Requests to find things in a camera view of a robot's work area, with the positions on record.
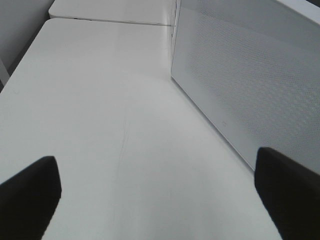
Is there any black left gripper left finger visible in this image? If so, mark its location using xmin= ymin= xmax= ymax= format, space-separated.
xmin=0 ymin=156 xmax=62 ymax=240

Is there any white microwave door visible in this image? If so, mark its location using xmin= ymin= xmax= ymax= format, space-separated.
xmin=171 ymin=0 xmax=320 ymax=173

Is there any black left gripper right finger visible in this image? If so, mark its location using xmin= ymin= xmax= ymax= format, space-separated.
xmin=254 ymin=147 xmax=320 ymax=240

